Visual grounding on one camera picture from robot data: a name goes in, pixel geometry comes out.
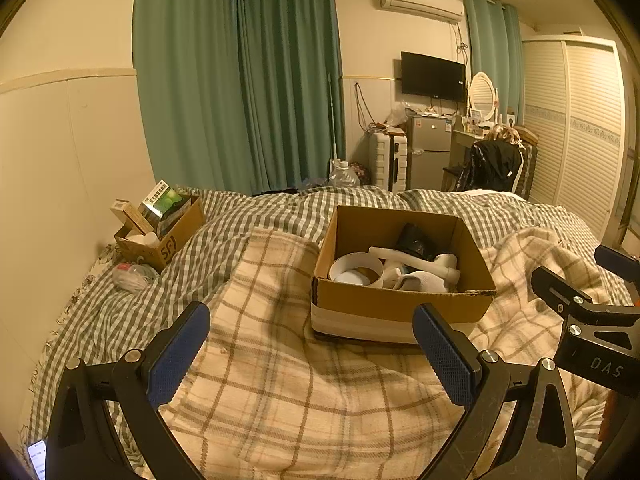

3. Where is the green checkered bed sheet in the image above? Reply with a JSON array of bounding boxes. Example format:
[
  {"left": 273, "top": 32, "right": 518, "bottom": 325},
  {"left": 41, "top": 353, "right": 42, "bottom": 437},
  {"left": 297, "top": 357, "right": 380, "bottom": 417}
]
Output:
[{"left": 18, "top": 186, "right": 589, "bottom": 446}]

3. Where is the black wall television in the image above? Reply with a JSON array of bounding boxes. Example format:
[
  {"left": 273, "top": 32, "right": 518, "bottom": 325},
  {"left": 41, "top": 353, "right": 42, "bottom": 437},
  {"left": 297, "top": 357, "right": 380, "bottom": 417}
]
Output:
[{"left": 400, "top": 51, "right": 466, "bottom": 103}]

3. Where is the oval white vanity mirror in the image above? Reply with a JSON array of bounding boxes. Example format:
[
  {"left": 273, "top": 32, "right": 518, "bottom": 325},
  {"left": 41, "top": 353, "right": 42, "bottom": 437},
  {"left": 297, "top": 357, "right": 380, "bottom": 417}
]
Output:
[{"left": 468, "top": 72, "right": 499, "bottom": 122}]

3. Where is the large clear water bottle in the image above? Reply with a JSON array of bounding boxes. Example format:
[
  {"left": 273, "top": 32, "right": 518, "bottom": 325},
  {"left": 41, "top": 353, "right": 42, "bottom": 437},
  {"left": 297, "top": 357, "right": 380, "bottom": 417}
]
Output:
[{"left": 329, "top": 159, "right": 360, "bottom": 188}]

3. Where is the right green curtain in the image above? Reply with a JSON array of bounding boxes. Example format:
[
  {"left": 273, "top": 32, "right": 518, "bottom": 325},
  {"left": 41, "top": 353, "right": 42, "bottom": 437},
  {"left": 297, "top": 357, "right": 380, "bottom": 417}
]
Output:
[{"left": 463, "top": 0, "right": 525, "bottom": 120}]

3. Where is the white suitcase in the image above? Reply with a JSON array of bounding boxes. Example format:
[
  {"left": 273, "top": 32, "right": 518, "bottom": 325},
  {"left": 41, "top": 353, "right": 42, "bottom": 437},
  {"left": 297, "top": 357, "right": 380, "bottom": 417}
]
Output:
[{"left": 369, "top": 132, "right": 408, "bottom": 192}]

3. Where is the large green curtain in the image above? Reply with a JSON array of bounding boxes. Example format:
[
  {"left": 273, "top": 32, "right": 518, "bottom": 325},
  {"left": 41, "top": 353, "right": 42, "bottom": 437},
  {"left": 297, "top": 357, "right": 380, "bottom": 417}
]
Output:
[{"left": 132, "top": 0, "right": 345, "bottom": 194}]

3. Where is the smartphone on bed edge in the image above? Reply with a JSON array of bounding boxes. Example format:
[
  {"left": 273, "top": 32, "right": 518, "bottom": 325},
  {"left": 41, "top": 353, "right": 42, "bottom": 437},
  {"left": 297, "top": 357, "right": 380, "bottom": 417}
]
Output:
[{"left": 27, "top": 440, "right": 47, "bottom": 480}]

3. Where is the beige plaid blanket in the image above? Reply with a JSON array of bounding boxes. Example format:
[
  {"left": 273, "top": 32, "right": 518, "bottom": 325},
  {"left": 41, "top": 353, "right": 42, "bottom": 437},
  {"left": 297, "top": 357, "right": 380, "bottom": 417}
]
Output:
[{"left": 114, "top": 224, "right": 637, "bottom": 480}]

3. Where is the white tape roll ring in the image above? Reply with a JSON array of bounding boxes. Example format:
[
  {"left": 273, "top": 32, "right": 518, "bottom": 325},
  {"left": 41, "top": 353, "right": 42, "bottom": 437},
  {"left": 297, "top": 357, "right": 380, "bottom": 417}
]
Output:
[{"left": 328, "top": 250, "right": 385, "bottom": 290}]

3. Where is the white louvered wardrobe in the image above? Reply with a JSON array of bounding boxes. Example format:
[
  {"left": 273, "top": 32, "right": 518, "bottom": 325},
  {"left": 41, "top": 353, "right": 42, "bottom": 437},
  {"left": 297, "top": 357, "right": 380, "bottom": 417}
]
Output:
[{"left": 523, "top": 35, "right": 626, "bottom": 238}]

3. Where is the open brown cardboard box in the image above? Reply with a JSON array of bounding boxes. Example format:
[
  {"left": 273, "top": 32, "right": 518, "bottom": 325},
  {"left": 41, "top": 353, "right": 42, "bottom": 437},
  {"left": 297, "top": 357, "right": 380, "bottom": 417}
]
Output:
[{"left": 311, "top": 206, "right": 496, "bottom": 344}]

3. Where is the crumpled plastic bag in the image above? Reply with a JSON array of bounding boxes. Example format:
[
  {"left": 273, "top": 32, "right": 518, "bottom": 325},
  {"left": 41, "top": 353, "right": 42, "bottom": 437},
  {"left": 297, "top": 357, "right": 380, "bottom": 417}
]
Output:
[{"left": 112, "top": 262, "right": 160, "bottom": 292}]

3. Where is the small SF cardboard box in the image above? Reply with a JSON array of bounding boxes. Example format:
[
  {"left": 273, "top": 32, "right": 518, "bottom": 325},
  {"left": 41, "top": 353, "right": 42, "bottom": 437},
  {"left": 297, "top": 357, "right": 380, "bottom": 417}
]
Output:
[{"left": 114, "top": 196, "right": 205, "bottom": 272}]

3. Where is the white air conditioner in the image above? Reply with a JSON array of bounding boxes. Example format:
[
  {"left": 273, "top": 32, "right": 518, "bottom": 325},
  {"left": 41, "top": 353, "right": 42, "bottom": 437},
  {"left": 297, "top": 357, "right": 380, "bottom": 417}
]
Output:
[{"left": 380, "top": 0, "right": 464, "bottom": 23}]

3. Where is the white sock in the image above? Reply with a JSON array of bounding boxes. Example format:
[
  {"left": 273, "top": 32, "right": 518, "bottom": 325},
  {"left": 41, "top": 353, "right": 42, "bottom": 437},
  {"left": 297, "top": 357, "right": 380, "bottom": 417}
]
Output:
[{"left": 369, "top": 247, "right": 461, "bottom": 294}]

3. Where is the chair with black jacket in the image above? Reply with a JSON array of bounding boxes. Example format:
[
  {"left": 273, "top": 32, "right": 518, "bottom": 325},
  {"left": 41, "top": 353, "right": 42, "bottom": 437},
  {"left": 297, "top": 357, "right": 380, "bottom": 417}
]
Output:
[{"left": 442, "top": 140, "right": 523, "bottom": 193}]

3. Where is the green white product box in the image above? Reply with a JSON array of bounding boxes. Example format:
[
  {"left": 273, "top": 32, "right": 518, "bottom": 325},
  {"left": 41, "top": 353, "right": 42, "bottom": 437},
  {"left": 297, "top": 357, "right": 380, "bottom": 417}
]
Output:
[{"left": 139, "top": 180, "right": 192, "bottom": 238}]

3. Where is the silver mini fridge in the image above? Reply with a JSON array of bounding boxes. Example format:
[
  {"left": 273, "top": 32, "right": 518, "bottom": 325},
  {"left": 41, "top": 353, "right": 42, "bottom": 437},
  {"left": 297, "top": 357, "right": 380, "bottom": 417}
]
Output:
[{"left": 407, "top": 115, "right": 451, "bottom": 190}]

